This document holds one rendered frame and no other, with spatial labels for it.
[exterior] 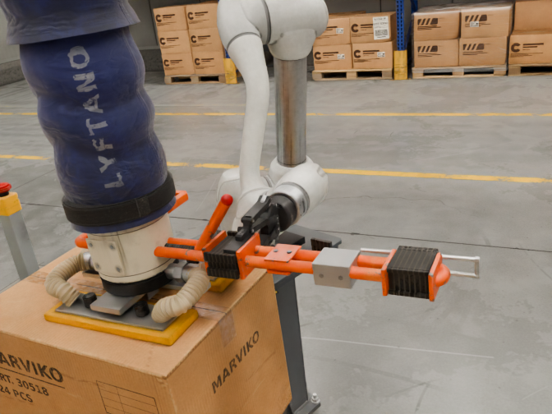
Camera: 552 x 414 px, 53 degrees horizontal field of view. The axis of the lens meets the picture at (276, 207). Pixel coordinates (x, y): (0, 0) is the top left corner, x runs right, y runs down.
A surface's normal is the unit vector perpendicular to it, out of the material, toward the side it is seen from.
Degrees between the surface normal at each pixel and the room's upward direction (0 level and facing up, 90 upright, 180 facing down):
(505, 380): 0
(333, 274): 90
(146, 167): 79
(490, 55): 90
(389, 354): 0
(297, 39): 109
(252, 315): 88
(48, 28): 71
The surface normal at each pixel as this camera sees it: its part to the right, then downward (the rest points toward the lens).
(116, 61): 0.74, -0.05
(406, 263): -0.14, -0.91
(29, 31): -0.33, 0.07
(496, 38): -0.40, 0.41
